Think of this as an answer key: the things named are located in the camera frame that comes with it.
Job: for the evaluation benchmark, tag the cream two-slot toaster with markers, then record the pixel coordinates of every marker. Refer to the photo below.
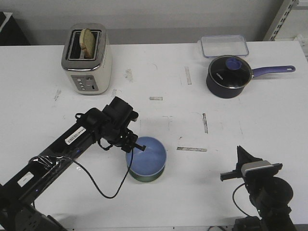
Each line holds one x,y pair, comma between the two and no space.
88,76

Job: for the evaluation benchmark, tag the clear plastic food container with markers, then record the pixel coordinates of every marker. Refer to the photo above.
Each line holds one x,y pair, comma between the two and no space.
219,45

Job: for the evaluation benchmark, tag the blue plastic bowl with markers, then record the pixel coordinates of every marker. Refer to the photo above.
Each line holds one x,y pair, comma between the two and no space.
149,162

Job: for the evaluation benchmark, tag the toast slice in toaster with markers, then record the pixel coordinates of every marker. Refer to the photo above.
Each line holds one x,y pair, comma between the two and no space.
87,43

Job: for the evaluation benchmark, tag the black object at left edge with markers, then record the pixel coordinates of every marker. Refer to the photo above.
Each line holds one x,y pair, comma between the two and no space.
10,32

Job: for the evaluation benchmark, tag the glass pot lid blue knob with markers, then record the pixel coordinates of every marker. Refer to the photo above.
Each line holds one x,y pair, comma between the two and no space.
230,71

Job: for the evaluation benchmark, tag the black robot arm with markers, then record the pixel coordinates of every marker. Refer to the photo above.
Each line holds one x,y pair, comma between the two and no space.
17,212
269,194

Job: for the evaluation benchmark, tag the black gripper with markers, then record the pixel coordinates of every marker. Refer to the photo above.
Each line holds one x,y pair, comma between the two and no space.
120,136
256,173

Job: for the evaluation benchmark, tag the white metal shelf upright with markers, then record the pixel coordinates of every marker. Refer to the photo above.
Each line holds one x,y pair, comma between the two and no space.
279,19

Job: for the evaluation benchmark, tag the green plastic bowl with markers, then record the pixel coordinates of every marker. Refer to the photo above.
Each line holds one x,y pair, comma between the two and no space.
147,178

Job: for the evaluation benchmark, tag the dark blue saucepan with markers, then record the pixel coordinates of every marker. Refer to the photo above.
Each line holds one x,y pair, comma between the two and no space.
227,93

